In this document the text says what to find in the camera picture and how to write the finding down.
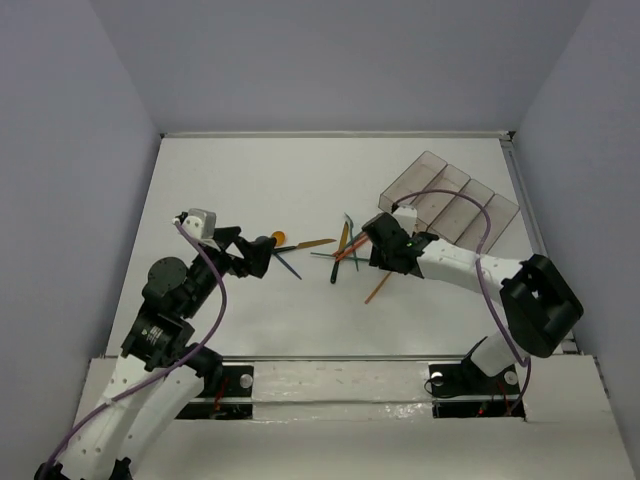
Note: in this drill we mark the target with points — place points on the clear smoked utensil organizer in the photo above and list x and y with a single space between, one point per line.
450 203

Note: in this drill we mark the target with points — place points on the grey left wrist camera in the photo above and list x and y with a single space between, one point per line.
197 223

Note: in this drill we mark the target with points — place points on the orange plastic chopstick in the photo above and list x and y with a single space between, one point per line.
378 287

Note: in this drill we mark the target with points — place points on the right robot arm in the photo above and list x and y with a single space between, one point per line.
539 306

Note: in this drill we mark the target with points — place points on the gold knife dark handle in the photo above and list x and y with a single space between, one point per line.
304 245
342 245

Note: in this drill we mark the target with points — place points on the blue plastic spoon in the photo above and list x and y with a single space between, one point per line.
283 262

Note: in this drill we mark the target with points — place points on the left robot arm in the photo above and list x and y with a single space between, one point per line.
160 370

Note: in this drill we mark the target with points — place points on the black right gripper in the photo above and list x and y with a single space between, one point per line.
377 258

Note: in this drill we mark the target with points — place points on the teal plastic spoon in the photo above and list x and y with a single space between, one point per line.
331 257

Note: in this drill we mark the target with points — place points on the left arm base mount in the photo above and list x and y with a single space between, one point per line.
229 398

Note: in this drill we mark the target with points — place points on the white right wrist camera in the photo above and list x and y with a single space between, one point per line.
406 216

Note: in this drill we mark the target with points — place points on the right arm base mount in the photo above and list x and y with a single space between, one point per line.
455 398

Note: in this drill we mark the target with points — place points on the orange plastic spoon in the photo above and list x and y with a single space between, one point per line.
279 237

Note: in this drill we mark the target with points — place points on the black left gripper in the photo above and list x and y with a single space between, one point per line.
239 251

